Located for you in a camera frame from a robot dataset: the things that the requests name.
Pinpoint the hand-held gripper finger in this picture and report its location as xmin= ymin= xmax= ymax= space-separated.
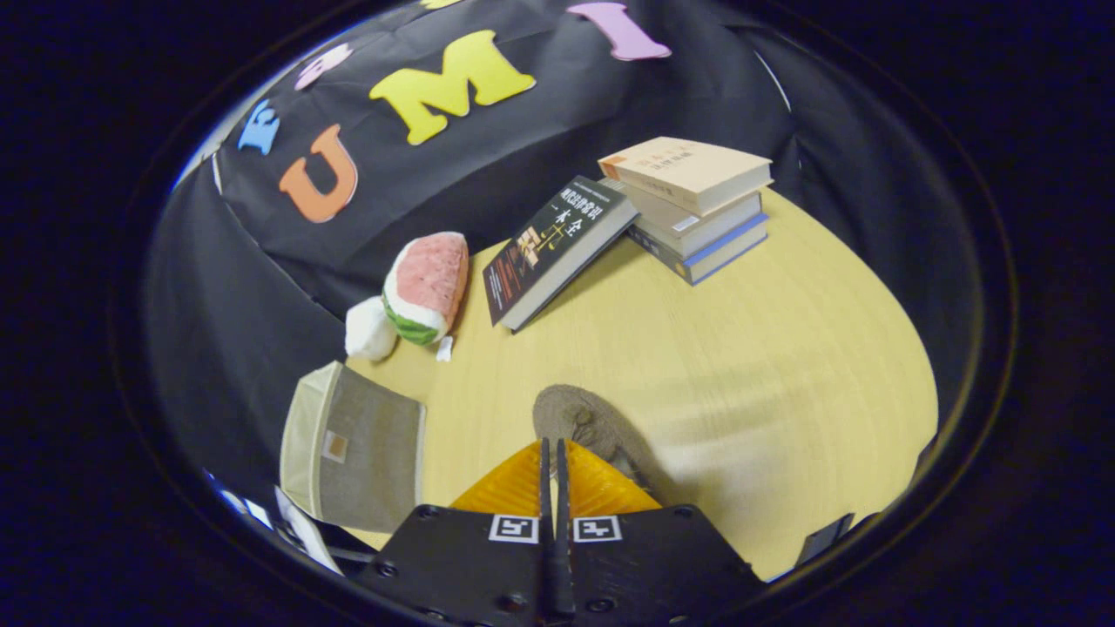
xmin=353 ymin=437 xmax=558 ymax=627
xmin=556 ymin=438 xmax=767 ymax=627

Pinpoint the brown fuzzy slipper shoe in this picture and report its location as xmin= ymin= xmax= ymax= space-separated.
xmin=532 ymin=384 xmax=663 ymax=497

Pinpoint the grey fabric storage box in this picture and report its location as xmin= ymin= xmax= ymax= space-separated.
xmin=279 ymin=361 xmax=428 ymax=534

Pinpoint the white plush toy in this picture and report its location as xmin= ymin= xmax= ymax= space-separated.
xmin=345 ymin=296 xmax=400 ymax=362

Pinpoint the watermelon slice plush toy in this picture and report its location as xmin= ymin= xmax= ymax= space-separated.
xmin=382 ymin=231 xmax=470 ymax=362

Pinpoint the black cover book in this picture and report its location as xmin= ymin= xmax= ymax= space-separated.
xmin=483 ymin=175 xmax=639 ymax=333

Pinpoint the blue cover book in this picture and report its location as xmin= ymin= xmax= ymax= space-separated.
xmin=629 ymin=213 xmax=770 ymax=287

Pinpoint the white cover book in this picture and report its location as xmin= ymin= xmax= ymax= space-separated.
xmin=610 ymin=179 xmax=766 ymax=260

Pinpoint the beige cover book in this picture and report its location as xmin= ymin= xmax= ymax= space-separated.
xmin=598 ymin=136 xmax=774 ymax=218

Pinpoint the black backdrop cloth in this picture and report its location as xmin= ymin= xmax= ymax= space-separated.
xmin=144 ymin=0 xmax=976 ymax=523

